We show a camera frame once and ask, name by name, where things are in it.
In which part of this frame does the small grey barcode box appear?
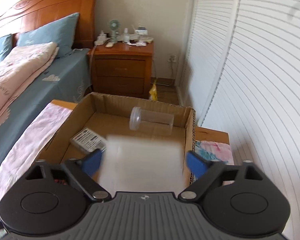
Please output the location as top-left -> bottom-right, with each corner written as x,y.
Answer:
70,128 -> 107,154

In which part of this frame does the white translucent plastic container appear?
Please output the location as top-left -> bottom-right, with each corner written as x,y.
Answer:
98,135 -> 186,196

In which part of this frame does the clear plastic jar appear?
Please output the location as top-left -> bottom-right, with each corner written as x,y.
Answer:
129,107 -> 174,135

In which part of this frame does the red toy car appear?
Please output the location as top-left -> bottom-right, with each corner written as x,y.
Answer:
51,169 -> 69,185

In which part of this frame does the pink floral table cloth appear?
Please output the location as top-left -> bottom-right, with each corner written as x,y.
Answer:
0,100 -> 234,200

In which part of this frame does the brown cardboard box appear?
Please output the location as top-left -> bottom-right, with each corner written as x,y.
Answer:
36,91 -> 197,188

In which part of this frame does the blue bed sheet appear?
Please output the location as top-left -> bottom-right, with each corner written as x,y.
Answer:
0,49 -> 91,165

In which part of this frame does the yellow bag on floor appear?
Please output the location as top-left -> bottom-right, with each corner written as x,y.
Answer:
149,83 -> 158,101

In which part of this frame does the wooden nightstand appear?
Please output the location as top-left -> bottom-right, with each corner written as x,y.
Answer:
88,42 -> 154,99

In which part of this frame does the white louvered closet door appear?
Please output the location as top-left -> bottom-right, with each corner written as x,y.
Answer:
181,0 -> 300,235

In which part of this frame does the pink floral folded quilt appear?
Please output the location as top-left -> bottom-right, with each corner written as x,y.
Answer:
0,42 -> 59,118

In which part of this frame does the white power strip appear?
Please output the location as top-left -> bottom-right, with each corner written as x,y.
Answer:
94,31 -> 110,46

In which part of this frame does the clear spray bottle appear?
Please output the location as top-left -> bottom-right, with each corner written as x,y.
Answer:
123,28 -> 130,43

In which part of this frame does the blue pillow near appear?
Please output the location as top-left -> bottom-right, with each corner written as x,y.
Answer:
17,12 -> 79,58

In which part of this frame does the small green desk fan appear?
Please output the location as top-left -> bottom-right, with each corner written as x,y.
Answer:
109,19 -> 120,43

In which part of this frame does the white gadget on stand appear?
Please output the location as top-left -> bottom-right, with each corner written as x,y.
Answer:
134,26 -> 154,47

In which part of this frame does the orange wooden headboard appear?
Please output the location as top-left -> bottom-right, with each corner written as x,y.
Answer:
0,0 -> 96,48

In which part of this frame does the white wall socket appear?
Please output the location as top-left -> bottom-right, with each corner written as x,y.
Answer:
168,54 -> 177,63

